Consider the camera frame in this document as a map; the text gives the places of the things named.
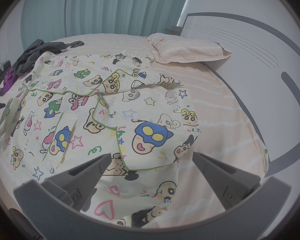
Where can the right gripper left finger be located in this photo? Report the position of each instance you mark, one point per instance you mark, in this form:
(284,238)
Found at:
(77,181)

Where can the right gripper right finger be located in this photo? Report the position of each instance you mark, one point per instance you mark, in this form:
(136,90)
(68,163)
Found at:
(227,179)

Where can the white printed pyjama top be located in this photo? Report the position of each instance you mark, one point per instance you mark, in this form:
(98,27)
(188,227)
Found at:
(90,109)

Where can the bed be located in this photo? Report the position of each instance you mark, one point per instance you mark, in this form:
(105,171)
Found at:
(215,96)

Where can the purple satin garment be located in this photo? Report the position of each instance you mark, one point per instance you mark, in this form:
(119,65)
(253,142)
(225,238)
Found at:
(8,80)

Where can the grey garment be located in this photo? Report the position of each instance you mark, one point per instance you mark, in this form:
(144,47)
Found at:
(77,44)
(1,67)

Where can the black garment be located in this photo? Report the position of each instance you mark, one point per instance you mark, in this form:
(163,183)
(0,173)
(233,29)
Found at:
(27,59)

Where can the blue-green curtain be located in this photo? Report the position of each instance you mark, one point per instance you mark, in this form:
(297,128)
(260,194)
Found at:
(127,6)
(45,14)

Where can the pink striped pillow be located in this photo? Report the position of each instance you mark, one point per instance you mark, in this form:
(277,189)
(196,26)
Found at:
(187,49)

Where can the grey white bedside table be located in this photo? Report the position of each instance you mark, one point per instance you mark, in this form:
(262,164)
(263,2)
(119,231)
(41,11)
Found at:
(175,30)

